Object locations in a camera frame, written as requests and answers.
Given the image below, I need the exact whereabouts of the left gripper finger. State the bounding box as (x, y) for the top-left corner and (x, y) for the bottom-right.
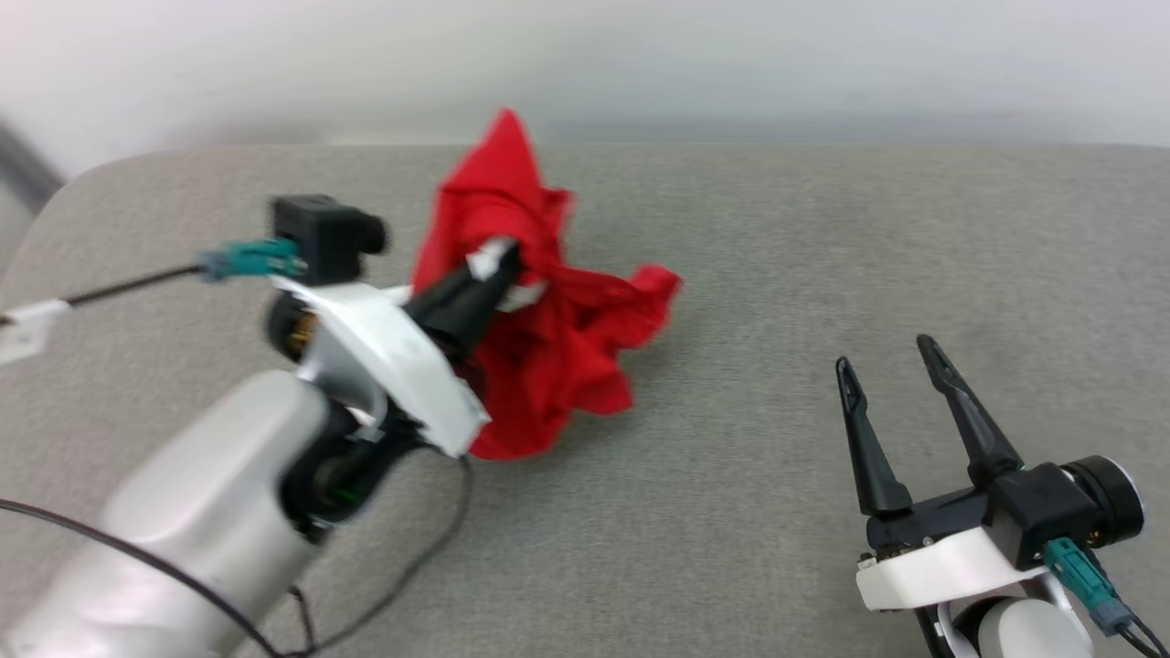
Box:
(407, 240), (524, 332)
(430, 263), (524, 356)

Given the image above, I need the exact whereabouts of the thin black looping cable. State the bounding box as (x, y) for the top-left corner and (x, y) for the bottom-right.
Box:
(0, 455), (474, 658)

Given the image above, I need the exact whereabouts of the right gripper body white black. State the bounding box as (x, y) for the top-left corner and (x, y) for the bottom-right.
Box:
(855, 487), (1052, 612)

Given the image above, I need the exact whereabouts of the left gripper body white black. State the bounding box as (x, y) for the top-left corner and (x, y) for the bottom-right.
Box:
(265, 277), (492, 459)

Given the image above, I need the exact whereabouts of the black cable teal plug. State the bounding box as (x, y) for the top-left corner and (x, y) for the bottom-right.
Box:
(0, 238), (309, 368)
(1042, 537), (1170, 658)

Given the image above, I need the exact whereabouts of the red basketball jersey number 23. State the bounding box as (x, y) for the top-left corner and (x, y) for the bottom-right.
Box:
(411, 108), (683, 461)

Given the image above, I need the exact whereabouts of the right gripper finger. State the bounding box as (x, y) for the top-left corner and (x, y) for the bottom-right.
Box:
(835, 356), (914, 518)
(916, 334), (1025, 486)

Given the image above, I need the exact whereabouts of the grey metal rail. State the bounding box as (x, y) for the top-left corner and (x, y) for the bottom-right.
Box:
(0, 117), (67, 218)

